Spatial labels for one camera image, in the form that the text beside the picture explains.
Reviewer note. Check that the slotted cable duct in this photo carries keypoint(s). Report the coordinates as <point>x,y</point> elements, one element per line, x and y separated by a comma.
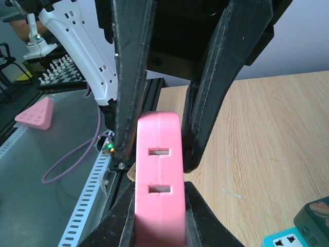
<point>58,214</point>

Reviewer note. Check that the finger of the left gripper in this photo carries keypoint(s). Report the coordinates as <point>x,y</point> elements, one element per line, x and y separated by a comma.
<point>242,32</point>
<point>132,27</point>

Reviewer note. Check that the pink triangular power strip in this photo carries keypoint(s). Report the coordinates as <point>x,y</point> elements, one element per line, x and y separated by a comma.
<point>38,116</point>

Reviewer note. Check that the pink plug adapter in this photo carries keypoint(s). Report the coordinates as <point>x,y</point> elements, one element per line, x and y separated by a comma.
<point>159,190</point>

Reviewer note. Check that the dark green cube socket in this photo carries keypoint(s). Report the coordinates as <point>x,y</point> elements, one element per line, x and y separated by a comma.
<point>312,222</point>

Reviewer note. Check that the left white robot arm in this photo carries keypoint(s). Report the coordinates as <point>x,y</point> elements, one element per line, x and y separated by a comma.
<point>75,25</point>

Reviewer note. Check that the black chair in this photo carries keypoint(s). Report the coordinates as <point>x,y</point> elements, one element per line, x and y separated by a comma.
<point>9,75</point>

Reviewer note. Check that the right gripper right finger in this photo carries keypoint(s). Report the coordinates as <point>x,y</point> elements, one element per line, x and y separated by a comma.
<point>202,226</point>

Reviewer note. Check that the teal power strip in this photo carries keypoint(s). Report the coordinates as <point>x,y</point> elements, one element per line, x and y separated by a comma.
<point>294,237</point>

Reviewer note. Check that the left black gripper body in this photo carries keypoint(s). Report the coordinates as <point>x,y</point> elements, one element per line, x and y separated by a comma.
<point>181,33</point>

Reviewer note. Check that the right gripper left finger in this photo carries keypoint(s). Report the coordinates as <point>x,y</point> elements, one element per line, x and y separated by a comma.
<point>118,226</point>

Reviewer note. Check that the chess board with pieces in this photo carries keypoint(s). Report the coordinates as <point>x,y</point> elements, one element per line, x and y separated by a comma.
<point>63,74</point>

